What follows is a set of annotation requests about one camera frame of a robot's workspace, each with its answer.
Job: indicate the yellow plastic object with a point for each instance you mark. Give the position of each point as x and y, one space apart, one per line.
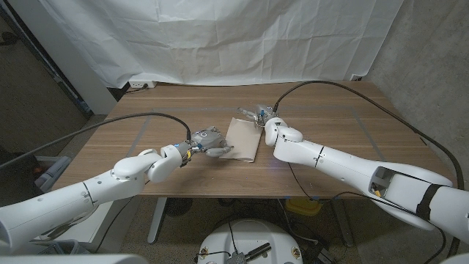
304 207

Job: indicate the white floor board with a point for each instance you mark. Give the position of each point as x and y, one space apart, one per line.
95 227

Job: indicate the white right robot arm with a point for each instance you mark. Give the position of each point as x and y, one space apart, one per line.
348 165

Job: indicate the white sneaker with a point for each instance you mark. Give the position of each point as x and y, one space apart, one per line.
60 230

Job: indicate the black tool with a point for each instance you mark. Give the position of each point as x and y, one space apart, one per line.
258 251

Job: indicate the grey plastic crate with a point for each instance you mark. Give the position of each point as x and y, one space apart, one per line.
62 247

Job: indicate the small canvas paper sheet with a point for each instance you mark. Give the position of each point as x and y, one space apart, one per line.
242 141

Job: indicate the white crumpled backdrop sheet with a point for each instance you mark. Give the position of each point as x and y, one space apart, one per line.
220 40

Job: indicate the black bag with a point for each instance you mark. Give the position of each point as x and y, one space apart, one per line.
14 179

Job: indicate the clear plastic storage bin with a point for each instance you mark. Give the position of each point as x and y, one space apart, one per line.
55 170

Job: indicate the white wall panel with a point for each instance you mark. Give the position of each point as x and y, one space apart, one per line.
73 66

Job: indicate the white table leg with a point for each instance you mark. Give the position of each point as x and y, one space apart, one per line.
157 220

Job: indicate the grey table leg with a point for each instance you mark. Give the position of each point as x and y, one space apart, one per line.
342 223

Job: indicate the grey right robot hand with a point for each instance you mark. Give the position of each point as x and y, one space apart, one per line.
262 111

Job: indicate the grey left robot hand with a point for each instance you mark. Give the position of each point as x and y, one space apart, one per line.
207 139

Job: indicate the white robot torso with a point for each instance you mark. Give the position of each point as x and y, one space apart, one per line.
249 234

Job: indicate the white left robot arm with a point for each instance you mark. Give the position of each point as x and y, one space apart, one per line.
73 198

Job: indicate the white power strip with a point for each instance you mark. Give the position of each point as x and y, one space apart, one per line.
141 84

